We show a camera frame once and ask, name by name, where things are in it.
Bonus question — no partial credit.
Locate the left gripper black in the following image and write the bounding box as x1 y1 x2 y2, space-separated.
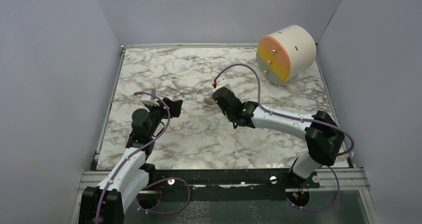
145 98 183 137

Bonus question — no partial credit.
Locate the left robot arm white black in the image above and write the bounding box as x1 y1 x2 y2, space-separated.
78 97 183 224

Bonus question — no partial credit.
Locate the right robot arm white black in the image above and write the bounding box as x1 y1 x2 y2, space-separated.
212 87 344 188

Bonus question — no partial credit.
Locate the round cream drawer cabinet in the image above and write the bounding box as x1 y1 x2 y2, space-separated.
256 25 317 86

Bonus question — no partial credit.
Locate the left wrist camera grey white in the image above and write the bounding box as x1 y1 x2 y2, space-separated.
136 88 159 107

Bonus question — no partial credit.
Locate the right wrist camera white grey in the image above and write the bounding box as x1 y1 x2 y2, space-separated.
213 75 232 91

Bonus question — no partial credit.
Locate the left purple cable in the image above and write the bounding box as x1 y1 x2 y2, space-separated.
94 91 171 224

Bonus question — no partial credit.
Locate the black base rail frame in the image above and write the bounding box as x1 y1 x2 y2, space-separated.
91 161 320 210

